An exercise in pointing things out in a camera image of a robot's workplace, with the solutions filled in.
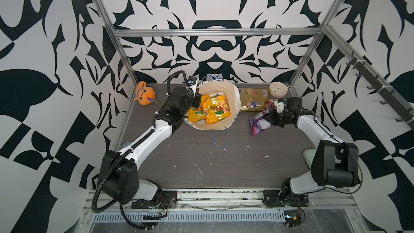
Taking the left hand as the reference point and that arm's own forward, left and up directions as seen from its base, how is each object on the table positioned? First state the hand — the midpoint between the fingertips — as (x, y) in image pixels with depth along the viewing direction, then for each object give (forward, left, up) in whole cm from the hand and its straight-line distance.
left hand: (196, 85), depth 79 cm
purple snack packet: (-10, -33, -20) cm, 40 cm away
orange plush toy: (+13, +33, -20) cm, 41 cm away
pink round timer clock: (+20, -56, -27) cm, 66 cm away
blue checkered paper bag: (+7, -9, -8) cm, 15 cm away
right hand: (-7, -36, -17) cm, 41 cm away
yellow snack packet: (+1, -8, -21) cm, 22 cm away
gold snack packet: (+9, -35, -24) cm, 44 cm away
